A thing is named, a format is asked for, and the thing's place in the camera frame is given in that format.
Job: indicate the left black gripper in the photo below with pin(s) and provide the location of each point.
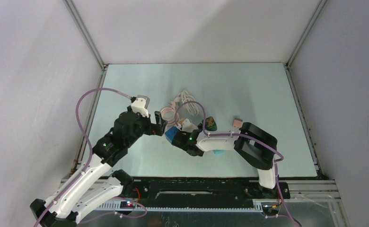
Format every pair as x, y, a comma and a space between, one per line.
153, 128

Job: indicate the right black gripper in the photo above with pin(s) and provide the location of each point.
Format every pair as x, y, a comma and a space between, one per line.
200, 126

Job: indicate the blue cube plug adapter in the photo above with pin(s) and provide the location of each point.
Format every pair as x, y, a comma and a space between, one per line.
170, 133

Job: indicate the green cube plug adapter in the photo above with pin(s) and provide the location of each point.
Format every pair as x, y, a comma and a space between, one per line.
209, 124

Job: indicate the teal power strip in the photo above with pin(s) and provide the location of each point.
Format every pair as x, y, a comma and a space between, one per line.
217, 152

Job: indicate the small pink plug adapter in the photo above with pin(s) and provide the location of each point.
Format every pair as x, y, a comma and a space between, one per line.
237, 123

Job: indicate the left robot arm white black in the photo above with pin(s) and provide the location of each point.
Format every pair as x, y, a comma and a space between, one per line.
74, 200

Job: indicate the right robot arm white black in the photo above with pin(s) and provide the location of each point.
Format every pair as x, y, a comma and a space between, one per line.
253, 144

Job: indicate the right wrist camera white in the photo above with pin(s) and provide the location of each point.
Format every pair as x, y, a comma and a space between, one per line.
186, 125

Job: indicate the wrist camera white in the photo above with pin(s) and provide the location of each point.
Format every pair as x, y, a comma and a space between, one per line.
186, 125
140, 104

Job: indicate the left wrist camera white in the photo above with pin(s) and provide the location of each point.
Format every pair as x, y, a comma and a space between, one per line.
140, 104

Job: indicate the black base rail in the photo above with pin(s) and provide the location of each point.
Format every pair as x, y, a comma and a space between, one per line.
202, 192

